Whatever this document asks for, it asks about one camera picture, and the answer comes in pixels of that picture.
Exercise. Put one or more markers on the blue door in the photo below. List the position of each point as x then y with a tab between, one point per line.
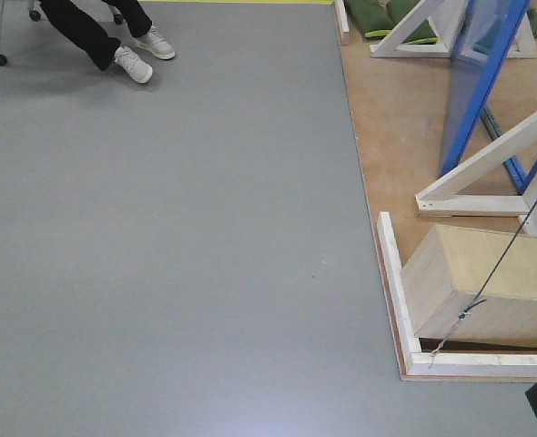
491	32

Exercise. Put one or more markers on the white sneaker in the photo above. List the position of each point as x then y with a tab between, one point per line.
137	69
153	42

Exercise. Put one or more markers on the light wooden box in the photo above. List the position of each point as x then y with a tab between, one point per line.
481	283

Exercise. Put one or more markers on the plywood base platform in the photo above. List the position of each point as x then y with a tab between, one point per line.
398	107

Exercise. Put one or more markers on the green sandbag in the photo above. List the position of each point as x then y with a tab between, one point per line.
423	34
370	18

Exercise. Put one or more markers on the black trouser leg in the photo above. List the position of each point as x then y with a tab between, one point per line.
138	22
82	30

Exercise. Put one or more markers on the yellow floor tape line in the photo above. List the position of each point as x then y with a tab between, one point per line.
276	2

